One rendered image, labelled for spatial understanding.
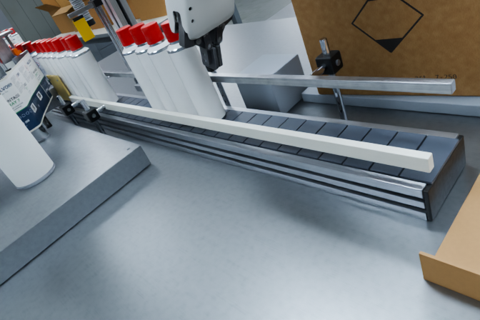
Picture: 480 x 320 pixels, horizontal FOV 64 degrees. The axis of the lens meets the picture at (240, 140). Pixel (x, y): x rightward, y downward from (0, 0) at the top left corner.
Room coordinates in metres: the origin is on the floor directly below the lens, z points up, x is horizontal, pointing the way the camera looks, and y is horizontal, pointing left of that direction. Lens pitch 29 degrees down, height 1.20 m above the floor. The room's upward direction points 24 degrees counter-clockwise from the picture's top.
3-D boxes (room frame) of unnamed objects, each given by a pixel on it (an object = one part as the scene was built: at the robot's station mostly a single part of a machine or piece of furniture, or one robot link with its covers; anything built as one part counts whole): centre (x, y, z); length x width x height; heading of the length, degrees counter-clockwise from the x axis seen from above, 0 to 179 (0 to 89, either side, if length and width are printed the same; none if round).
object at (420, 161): (0.76, 0.12, 0.91); 1.07 x 0.01 x 0.02; 34
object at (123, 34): (0.83, 0.13, 0.98); 0.05 x 0.05 x 0.20
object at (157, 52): (0.74, 0.07, 0.98); 0.05 x 0.05 x 0.20
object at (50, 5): (4.38, 1.08, 0.97); 0.45 x 0.40 x 0.37; 127
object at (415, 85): (0.80, 0.06, 0.96); 1.07 x 0.01 x 0.01; 34
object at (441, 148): (1.01, 0.25, 0.86); 1.65 x 0.08 x 0.04; 34
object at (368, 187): (1.01, 0.25, 0.85); 1.65 x 0.11 x 0.05; 34
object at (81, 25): (1.02, 0.24, 1.09); 0.03 x 0.01 x 0.06; 124
